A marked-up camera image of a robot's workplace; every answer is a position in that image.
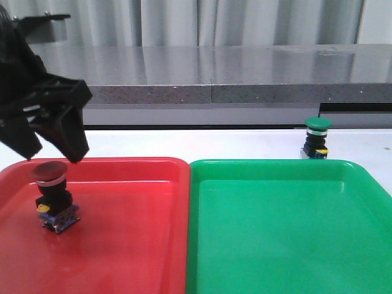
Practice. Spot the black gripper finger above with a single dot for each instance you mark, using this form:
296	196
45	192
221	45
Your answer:
17	135
72	134

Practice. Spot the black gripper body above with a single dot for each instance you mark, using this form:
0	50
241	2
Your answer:
30	96

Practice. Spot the red mushroom push button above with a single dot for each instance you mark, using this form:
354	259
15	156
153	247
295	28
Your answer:
55	205

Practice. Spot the green mushroom push button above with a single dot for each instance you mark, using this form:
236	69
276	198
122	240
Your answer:
314	145

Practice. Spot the grey stone counter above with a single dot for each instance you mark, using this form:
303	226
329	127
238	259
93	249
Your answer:
229	86

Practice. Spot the grey-white curtain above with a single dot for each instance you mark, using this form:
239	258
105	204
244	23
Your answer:
213	23

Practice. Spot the red plastic tray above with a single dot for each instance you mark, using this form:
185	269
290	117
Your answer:
131	236

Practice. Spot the green plastic tray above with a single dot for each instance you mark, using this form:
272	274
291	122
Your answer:
287	226

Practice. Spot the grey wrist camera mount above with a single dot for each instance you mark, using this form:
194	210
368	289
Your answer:
46	28

